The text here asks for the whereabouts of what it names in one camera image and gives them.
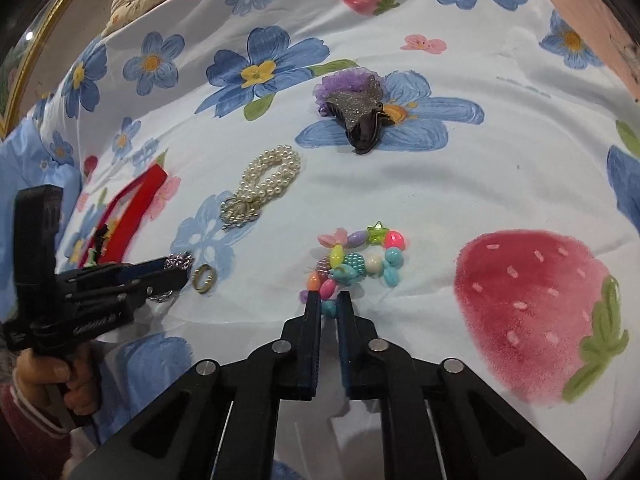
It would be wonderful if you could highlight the silver chain beaded bracelet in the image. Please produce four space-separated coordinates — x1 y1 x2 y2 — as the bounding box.
150 251 196 304

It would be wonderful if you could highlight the colourful bead bracelet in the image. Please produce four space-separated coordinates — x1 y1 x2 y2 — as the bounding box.
298 220 407 320

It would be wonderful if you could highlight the black scrunchie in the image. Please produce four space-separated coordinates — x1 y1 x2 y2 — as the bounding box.
93 224 110 264

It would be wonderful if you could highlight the left hand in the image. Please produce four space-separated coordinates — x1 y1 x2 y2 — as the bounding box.
11 342 104 417

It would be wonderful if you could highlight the red tray box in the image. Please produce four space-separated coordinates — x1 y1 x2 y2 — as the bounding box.
79 162 168 268

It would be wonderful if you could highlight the red white sleeve cuff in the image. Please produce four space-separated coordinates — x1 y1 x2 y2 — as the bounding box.
0 382 70 479

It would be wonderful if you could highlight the light blue pillow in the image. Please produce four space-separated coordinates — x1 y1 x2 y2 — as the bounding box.
1 119 81 321

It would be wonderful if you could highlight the floral white bedsheet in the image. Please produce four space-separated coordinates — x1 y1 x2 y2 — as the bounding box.
9 0 639 479

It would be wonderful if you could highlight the gold framed painting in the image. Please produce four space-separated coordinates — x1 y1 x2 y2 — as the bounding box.
1 0 73 139

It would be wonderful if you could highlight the glitter grey claw clip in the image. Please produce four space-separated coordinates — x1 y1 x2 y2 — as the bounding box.
326 75 387 155

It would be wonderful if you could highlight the purple flower scrunchie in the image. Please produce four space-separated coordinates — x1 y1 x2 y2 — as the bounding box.
312 67 383 117

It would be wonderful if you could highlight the pearl bracelet gold charm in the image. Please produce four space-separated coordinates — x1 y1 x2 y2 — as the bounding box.
219 145 302 230

